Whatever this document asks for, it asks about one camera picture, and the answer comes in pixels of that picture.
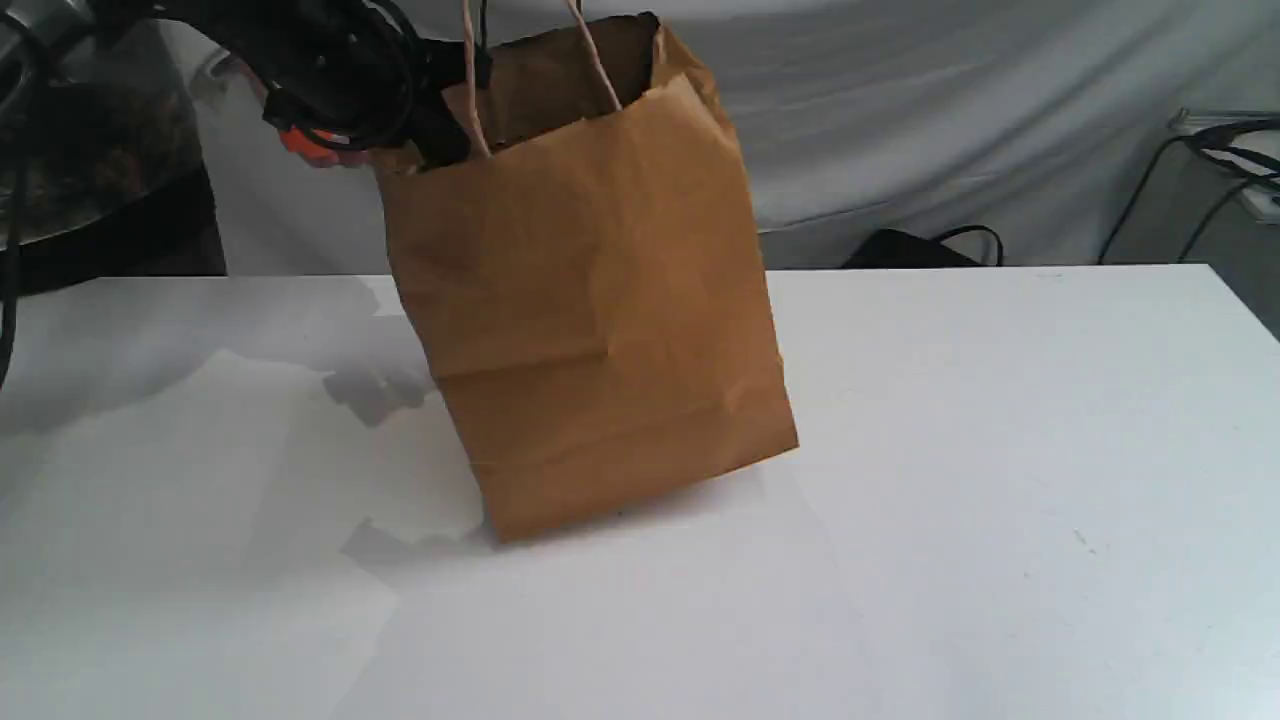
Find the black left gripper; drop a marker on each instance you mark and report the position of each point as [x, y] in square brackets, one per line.
[354, 76]

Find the clear bottle with orange caps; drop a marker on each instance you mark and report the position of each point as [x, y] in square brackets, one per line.
[318, 157]

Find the grey equipment at right edge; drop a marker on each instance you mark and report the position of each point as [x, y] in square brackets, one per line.
[1242, 144]

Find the person's torso in dark clothing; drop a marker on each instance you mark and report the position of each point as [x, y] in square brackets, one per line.
[117, 184]

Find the black bag behind table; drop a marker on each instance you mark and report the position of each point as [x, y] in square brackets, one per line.
[894, 249]

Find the brown paper bag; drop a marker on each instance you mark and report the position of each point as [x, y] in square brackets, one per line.
[588, 283]

